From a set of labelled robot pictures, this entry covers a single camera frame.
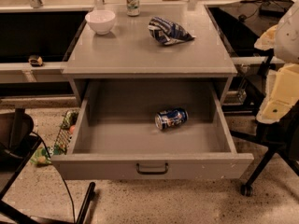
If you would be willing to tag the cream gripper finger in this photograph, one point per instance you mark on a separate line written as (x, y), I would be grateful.
(267, 40)
(281, 93)

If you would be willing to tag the blue pepsi can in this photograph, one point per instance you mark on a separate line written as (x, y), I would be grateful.
(170, 118)

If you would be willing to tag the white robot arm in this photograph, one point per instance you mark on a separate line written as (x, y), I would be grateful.
(286, 47)

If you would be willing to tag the grey cabinet counter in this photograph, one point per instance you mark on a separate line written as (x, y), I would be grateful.
(130, 51)

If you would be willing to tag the green white soda can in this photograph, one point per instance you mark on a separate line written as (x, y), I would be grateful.
(132, 7)

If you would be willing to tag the grey open drawer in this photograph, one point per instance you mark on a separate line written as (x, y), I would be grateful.
(116, 130)

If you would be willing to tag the black power adapter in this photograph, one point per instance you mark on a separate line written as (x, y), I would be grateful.
(271, 9)

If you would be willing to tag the black office chair right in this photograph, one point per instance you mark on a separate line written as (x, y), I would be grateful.
(281, 137)

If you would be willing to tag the blue white chip bag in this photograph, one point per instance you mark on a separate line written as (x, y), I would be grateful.
(168, 32)

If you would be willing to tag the white bowl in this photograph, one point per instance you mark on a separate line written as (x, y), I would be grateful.
(101, 21)

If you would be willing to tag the yellow black tape measure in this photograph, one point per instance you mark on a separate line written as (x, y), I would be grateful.
(35, 60)

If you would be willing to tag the black drawer handle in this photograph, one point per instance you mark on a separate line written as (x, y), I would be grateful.
(151, 170)

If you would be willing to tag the wire basket with snacks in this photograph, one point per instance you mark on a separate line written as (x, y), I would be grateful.
(62, 142)

